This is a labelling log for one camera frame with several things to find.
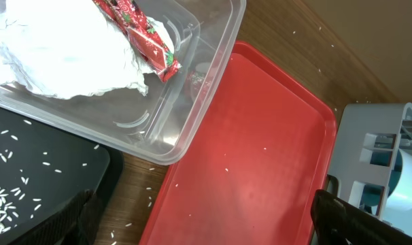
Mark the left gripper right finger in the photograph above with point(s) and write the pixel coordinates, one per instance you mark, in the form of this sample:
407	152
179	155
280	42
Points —
336	222

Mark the white napkin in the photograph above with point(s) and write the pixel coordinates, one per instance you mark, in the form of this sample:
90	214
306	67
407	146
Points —
64	49

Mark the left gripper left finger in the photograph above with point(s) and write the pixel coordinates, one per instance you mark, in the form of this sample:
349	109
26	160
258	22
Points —
76	223

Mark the grey dishwasher rack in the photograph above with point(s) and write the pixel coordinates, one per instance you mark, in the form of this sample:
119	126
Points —
365	152

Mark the clear plastic bin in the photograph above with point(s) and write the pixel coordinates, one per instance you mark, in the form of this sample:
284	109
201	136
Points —
159	126

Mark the food scraps and rice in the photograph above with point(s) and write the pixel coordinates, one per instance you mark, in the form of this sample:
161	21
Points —
41	168

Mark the black waste tray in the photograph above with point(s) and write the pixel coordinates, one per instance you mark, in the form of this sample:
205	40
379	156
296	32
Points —
103	192

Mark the red serving tray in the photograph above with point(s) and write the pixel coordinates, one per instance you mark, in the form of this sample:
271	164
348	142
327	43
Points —
254	165

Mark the red snack wrapper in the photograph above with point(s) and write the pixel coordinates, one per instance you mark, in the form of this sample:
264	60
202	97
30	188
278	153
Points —
141	33

